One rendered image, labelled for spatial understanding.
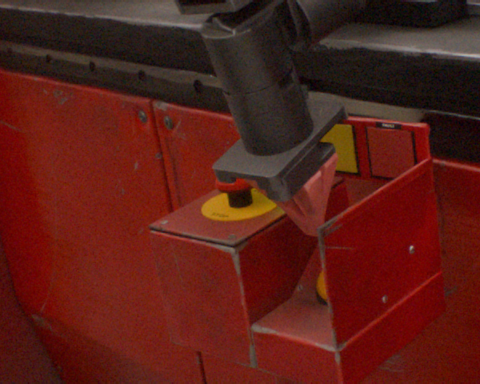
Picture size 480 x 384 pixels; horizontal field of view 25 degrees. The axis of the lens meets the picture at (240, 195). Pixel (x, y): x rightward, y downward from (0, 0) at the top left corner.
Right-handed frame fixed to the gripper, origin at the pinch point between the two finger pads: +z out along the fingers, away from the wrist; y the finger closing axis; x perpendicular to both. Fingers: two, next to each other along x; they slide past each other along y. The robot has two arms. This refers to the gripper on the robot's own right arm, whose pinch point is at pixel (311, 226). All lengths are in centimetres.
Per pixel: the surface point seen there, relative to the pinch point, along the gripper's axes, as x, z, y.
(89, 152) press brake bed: 67, 20, 27
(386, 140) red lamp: -1.3, -1.4, 10.7
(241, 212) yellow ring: 8.0, 0.1, 0.2
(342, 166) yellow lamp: 3.9, 1.6, 9.9
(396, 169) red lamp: -2.0, 1.1, 10.0
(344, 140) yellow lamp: 3.3, -0.9, 10.6
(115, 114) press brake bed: 57, 12, 27
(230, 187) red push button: 8.6, -2.2, 0.6
